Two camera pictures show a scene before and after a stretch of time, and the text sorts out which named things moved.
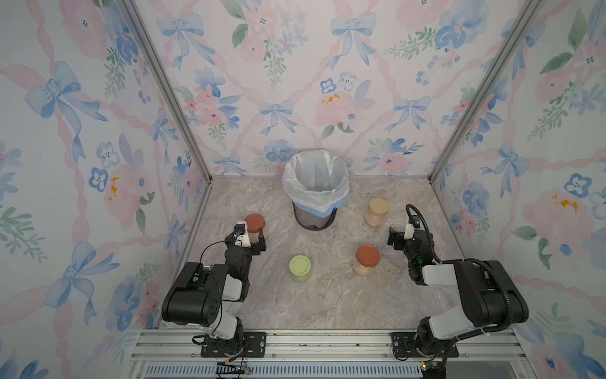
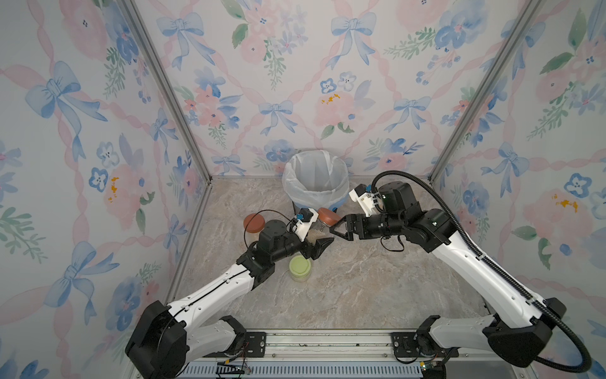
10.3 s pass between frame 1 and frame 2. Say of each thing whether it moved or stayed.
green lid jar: stayed
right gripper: moved
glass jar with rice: moved
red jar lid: moved
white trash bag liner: stayed
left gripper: moved
